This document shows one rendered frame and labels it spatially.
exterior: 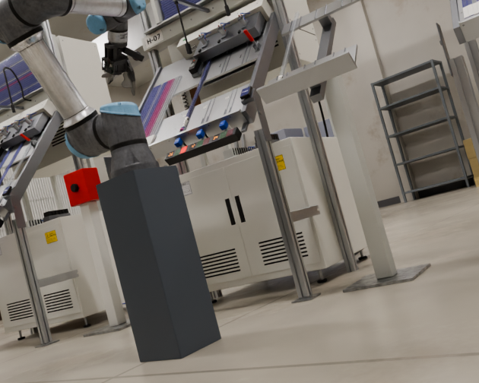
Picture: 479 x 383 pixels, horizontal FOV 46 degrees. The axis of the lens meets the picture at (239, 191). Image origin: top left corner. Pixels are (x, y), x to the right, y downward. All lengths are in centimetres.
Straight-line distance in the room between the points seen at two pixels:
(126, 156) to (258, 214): 90
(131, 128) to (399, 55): 876
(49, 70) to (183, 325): 86
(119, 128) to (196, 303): 57
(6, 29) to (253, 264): 137
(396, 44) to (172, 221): 885
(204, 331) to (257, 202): 87
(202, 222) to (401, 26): 809
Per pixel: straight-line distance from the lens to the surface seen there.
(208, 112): 228
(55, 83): 183
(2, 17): 182
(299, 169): 235
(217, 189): 254
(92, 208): 283
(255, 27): 253
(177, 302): 166
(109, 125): 176
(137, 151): 172
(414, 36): 1022
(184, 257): 170
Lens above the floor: 31
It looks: 3 degrees up
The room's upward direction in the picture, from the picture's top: 15 degrees counter-clockwise
